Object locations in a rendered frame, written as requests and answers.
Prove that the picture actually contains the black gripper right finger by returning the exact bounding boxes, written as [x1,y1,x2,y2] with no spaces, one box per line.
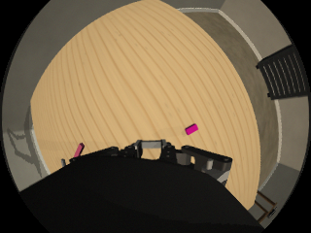
[157,139,232,185]

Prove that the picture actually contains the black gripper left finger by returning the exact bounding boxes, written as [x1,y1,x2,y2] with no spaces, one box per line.
[69,140,143,163]

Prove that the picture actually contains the pink rod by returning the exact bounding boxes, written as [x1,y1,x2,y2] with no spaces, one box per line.
[74,143,85,157]

